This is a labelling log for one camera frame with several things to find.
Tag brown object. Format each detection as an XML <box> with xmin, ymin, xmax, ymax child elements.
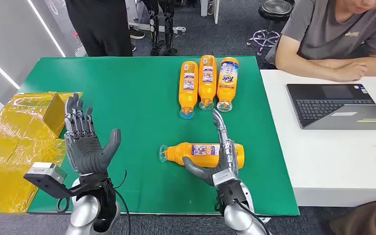
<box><xmin>329</xmin><ymin>199</ymin><xmax>376</xmax><ymax>235</ymax></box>

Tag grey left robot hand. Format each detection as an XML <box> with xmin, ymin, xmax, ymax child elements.
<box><xmin>64</xmin><ymin>93</ymin><xmax>122</xmax><ymax>176</ymax></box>

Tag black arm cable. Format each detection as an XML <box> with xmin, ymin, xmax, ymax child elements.
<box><xmin>113</xmin><ymin>169</ymin><xmax>132</xmax><ymax>235</ymax></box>
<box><xmin>235</xmin><ymin>199</ymin><xmax>270</xmax><ymax>235</ymax></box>

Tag yellow taped cardboard box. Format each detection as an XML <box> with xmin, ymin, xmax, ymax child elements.
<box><xmin>0</xmin><ymin>92</ymin><xmax>84</xmax><ymax>214</ymax></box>

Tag white wheeled stand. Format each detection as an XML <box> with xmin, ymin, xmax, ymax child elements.
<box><xmin>73</xmin><ymin>30</ymin><xmax>88</xmax><ymax>58</ymax></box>

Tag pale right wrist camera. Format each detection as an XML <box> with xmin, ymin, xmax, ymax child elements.
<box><xmin>211</xmin><ymin>171</ymin><xmax>240</xmax><ymax>189</ymax></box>

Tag green table mat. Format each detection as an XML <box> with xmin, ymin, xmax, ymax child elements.
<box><xmin>19</xmin><ymin>55</ymin><xmax>301</xmax><ymax>217</ymax></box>

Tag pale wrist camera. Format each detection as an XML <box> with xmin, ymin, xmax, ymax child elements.
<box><xmin>23</xmin><ymin>162</ymin><xmax>78</xmax><ymax>199</ymax></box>
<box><xmin>211</xmin><ymin>171</ymin><xmax>240</xmax><ymax>189</ymax></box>

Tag person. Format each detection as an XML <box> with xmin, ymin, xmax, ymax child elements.
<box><xmin>265</xmin><ymin>0</ymin><xmax>376</xmax><ymax>82</ymax></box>
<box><xmin>65</xmin><ymin>0</ymin><xmax>134</xmax><ymax>58</ymax></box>

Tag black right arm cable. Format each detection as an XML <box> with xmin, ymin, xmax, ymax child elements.
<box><xmin>235</xmin><ymin>199</ymin><xmax>270</xmax><ymax>235</ymax></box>

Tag black round stool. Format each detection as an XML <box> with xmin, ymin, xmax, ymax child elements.
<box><xmin>246</xmin><ymin>0</ymin><xmax>295</xmax><ymax>56</ymax></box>

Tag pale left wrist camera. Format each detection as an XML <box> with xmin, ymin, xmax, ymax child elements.
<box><xmin>23</xmin><ymin>162</ymin><xmax>78</xmax><ymax>199</ymax></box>

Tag white desk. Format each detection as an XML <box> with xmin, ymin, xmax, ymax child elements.
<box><xmin>259</xmin><ymin>69</ymin><xmax>376</xmax><ymax>208</ymax></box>

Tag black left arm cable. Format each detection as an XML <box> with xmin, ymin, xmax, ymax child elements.
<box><xmin>113</xmin><ymin>169</ymin><xmax>132</xmax><ymax>235</ymax></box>

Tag white furniture legs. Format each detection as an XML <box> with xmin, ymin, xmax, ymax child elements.
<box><xmin>200</xmin><ymin>0</ymin><xmax>220</xmax><ymax>24</ymax></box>

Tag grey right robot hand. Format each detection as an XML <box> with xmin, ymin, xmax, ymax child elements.
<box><xmin>182</xmin><ymin>108</ymin><xmax>240</xmax><ymax>187</ymax></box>

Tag orange detergent bottle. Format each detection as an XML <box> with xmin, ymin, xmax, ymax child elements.
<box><xmin>198</xmin><ymin>54</ymin><xmax>217</xmax><ymax>112</ymax></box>
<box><xmin>178</xmin><ymin>60</ymin><xmax>199</xmax><ymax>120</ymax></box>
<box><xmin>159</xmin><ymin>141</ymin><xmax>245</xmax><ymax>169</ymax></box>
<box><xmin>216</xmin><ymin>57</ymin><xmax>239</xmax><ymax>113</ymax></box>

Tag white robot stand frame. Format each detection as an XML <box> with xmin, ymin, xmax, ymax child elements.
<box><xmin>128</xmin><ymin>22</ymin><xmax>187</xmax><ymax>35</ymax></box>

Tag black humanoid robot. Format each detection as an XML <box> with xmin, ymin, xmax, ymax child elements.
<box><xmin>141</xmin><ymin>0</ymin><xmax>180</xmax><ymax>57</ymax></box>

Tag black laptop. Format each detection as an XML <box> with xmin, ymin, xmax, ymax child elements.
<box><xmin>285</xmin><ymin>83</ymin><xmax>376</xmax><ymax>131</ymax></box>

